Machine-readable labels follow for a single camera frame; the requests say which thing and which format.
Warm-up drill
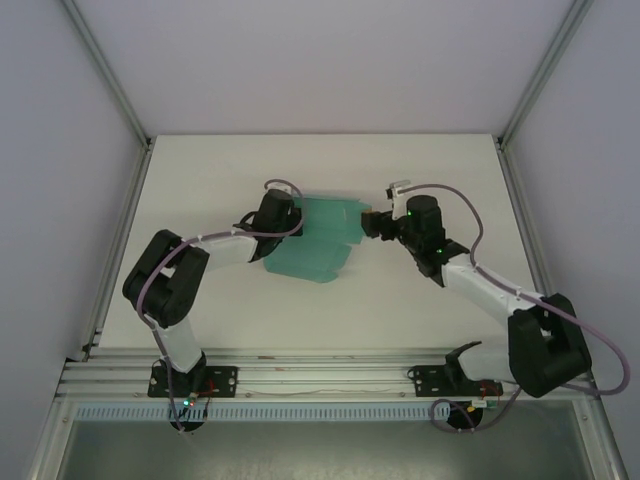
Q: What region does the aluminium side rail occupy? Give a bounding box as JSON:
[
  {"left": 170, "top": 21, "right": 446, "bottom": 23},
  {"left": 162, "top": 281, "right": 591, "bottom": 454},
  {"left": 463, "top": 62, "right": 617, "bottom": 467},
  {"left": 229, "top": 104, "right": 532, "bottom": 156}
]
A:
[
  {"left": 494, "top": 138, "right": 551, "bottom": 299},
  {"left": 78, "top": 138, "right": 154, "bottom": 362}
]

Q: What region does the left aluminium side rail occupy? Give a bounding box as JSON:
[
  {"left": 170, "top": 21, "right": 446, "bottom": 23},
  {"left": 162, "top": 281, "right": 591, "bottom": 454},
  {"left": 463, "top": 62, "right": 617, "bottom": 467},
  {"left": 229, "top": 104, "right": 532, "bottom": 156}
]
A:
[{"left": 78, "top": 138, "right": 154, "bottom": 362}]

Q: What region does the aluminium frame post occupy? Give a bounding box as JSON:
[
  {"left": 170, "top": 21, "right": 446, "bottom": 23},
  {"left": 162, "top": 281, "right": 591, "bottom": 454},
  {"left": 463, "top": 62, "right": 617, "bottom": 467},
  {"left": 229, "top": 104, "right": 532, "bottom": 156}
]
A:
[
  {"left": 498, "top": 0, "right": 597, "bottom": 147},
  {"left": 62, "top": 0, "right": 152, "bottom": 147}
]

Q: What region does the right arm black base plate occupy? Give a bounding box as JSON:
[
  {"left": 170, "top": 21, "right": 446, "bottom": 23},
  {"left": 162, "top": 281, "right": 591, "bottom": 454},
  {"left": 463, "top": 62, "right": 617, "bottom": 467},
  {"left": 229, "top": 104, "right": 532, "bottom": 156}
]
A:
[{"left": 407, "top": 364, "right": 504, "bottom": 399}]

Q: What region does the left aluminium frame post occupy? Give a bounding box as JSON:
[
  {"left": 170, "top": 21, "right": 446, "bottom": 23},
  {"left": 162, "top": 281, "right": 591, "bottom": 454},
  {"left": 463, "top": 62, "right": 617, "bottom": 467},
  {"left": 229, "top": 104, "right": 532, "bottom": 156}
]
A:
[{"left": 62, "top": 0, "right": 152, "bottom": 147}]

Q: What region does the right aluminium frame post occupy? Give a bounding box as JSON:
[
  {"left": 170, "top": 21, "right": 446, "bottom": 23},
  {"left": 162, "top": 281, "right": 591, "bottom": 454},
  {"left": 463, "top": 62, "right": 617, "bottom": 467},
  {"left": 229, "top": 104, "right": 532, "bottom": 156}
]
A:
[{"left": 498, "top": 0, "right": 597, "bottom": 147}]

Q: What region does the aluminium mounting rail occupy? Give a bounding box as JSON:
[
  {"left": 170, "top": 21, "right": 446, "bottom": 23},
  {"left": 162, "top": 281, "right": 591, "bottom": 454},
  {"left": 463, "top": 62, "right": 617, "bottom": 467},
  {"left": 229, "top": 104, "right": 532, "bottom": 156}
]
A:
[{"left": 57, "top": 348, "right": 599, "bottom": 401}]

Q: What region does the right aluminium side rail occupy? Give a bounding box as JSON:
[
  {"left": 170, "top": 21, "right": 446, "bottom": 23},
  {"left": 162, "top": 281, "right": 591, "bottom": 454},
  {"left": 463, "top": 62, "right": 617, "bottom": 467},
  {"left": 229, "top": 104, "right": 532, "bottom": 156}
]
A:
[{"left": 494, "top": 138, "right": 551, "bottom": 299}]

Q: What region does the slotted cable duct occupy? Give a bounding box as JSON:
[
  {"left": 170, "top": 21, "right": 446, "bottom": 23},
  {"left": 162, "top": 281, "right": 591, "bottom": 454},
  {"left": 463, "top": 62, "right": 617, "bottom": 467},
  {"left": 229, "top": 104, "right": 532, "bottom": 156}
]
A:
[{"left": 74, "top": 405, "right": 474, "bottom": 422}]

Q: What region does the teal paper box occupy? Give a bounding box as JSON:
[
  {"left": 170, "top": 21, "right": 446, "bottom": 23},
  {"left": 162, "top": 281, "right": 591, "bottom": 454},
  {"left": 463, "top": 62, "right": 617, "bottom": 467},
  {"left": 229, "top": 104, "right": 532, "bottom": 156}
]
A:
[{"left": 262, "top": 193, "right": 374, "bottom": 286}]

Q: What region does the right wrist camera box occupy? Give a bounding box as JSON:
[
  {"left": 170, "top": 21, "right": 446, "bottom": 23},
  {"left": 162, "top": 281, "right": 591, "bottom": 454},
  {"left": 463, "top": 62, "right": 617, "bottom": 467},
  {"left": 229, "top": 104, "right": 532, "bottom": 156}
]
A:
[{"left": 384, "top": 180, "right": 413, "bottom": 220}]

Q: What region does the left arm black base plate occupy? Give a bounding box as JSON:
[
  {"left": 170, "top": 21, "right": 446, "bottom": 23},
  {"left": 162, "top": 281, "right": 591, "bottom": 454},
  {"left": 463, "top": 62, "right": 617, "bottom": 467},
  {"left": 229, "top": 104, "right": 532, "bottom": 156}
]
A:
[{"left": 147, "top": 364, "right": 239, "bottom": 399}]

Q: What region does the metal sheet panel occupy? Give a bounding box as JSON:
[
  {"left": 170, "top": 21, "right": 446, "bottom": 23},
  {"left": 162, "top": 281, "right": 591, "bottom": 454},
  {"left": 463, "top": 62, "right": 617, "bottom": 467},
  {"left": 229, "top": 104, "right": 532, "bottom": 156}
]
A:
[{"left": 29, "top": 418, "right": 626, "bottom": 480}]

